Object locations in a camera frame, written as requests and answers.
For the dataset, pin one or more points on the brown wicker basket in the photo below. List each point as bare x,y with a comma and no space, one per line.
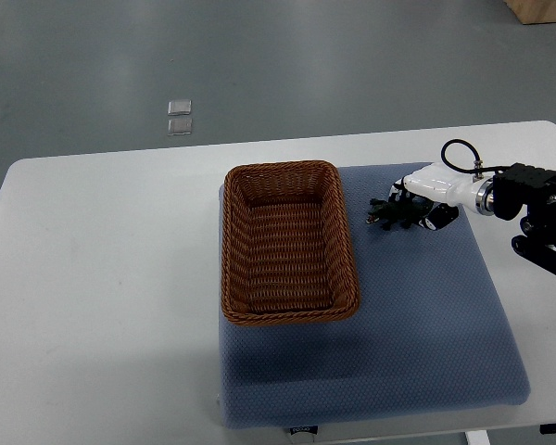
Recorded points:
286,250

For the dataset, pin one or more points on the dark toy crocodile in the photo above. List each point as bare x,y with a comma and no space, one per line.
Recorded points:
404,212

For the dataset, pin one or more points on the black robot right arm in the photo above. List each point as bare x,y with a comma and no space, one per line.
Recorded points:
523,187

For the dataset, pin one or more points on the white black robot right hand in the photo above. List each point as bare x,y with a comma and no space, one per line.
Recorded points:
447,189

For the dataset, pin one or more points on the upper floor socket plate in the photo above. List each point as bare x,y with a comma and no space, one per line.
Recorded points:
179,107

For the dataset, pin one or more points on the table control panel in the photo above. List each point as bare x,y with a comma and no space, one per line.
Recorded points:
301,432

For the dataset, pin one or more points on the wooden box corner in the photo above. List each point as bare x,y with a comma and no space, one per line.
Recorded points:
531,12

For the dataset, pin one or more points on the blue-grey foam cushion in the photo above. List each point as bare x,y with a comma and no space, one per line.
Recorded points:
430,334

